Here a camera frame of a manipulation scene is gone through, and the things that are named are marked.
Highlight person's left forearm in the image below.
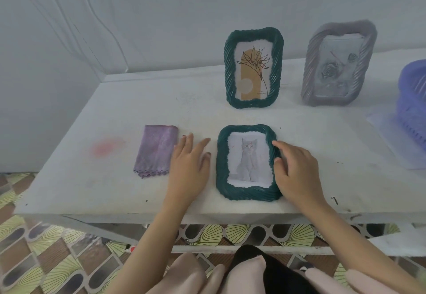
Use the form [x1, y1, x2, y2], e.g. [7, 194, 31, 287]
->
[112, 200, 197, 294]

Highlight pink trousers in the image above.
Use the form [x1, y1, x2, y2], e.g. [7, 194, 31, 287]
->
[146, 253, 426, 294]

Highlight person's right hand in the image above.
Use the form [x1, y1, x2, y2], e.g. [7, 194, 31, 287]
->
[272, 141, 325, 206]

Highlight green frame with flower drawing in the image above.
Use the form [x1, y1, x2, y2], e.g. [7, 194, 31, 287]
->
[223, 28, 284, 109]

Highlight purple plastic basket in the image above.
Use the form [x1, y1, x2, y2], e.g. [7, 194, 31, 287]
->
[394, 60, 426, 153]

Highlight white wall cable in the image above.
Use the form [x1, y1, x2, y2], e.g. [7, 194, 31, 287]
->
[81, 0, 130, 73]

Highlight person's right forearm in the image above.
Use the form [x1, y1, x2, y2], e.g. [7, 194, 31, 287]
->
[300, 193, 426, 294]

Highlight black fabric item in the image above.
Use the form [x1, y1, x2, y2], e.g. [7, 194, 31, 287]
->
[225, 245, 321, 294]

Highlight purple folded cloth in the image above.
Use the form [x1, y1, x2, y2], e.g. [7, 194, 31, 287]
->
[133, 125, 178, 179]

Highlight person's left hand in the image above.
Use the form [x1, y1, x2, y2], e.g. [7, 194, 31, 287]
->
[166, 133, 212, 205]

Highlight grey frame with rose picture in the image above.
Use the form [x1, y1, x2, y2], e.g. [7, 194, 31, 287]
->
[301, 20, 378, 107]

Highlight green frame with cat picture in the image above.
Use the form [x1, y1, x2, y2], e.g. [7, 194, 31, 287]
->
[216, 124, 283, 202]

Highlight white table frame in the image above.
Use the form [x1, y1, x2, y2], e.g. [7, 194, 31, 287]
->
[60, 215, 426, 258]

